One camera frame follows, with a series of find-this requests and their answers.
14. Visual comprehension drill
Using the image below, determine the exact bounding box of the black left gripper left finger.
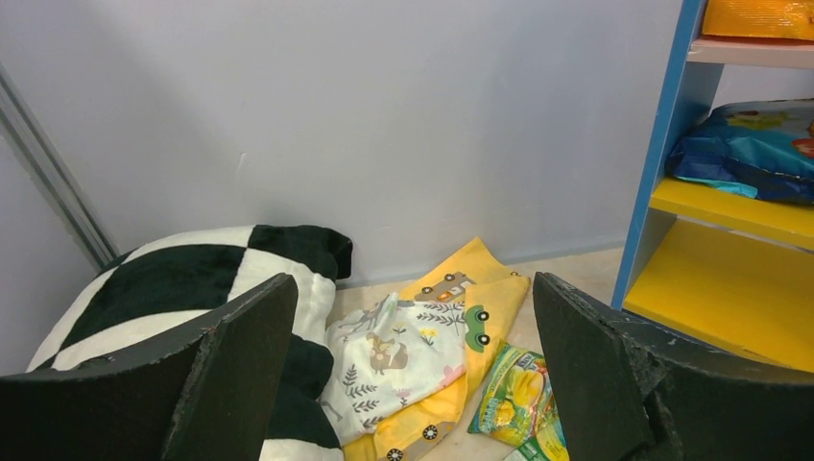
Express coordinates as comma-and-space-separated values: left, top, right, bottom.
1, 274, 298, 460

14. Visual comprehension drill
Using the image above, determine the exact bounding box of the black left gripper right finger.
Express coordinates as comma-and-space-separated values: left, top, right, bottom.
533, 273, 813, 460

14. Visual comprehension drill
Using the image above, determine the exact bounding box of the orange candy bag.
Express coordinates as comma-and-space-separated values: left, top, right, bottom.
701, 0, 813, 41

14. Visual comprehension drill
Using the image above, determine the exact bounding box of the green yellow candy bag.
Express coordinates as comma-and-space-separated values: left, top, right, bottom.
467, 341, 559, 448

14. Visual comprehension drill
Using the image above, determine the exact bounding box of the blue yellow pink shelf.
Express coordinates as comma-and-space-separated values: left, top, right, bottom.
611, 1, 813, 371

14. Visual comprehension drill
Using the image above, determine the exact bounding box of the blue candy bag upper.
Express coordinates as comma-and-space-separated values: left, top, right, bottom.
665, 98, 813, 206

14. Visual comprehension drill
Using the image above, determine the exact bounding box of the black white checkered pillow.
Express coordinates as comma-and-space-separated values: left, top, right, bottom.
28, 225, 353, 460

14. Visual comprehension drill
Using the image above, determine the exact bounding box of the yellow white printed cloth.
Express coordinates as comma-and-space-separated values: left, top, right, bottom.
320, 238, 530, 460

